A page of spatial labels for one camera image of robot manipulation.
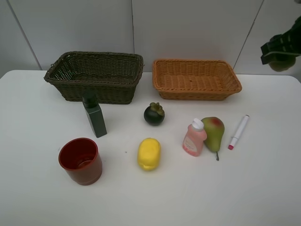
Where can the dark mangosteen fruit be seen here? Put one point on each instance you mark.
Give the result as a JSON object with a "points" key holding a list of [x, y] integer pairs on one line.
{"points": [[154, 114]]}

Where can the brown kiwi fruit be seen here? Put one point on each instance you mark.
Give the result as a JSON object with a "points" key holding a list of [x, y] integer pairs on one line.
{"points": [[282, 64]]}

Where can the orange wicker basket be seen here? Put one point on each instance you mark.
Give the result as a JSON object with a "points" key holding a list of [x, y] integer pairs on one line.
{"points": [[206, 80]]}

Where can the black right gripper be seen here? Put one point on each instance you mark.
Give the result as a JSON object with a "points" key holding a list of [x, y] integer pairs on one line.
{"points": [[288, 42]]}

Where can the white pink marker pen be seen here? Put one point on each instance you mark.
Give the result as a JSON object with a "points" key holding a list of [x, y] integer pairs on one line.
{"points": [[238, 132]]}

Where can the green red pear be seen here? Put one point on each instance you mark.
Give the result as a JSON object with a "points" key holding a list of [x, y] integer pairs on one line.
{"points": [[214, 129]]}

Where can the yellow soap box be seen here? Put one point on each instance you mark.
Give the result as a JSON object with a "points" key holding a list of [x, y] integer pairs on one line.
{"points": [[149, 154]]}

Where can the dark green square bottle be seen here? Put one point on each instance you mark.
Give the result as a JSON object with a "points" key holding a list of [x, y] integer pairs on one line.
{"points": [[94, 113]]}

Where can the dark brown wicker basket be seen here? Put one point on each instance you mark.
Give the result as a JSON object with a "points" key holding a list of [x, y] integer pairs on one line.
{"points": [[112, 76]]}

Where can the red plastic cup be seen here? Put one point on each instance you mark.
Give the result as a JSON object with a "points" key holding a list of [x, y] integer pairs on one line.
{"points": [[81, 160]]}

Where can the pink soap bottle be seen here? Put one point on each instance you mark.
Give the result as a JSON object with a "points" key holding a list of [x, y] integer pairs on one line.
{"points": [[194, 139]]}

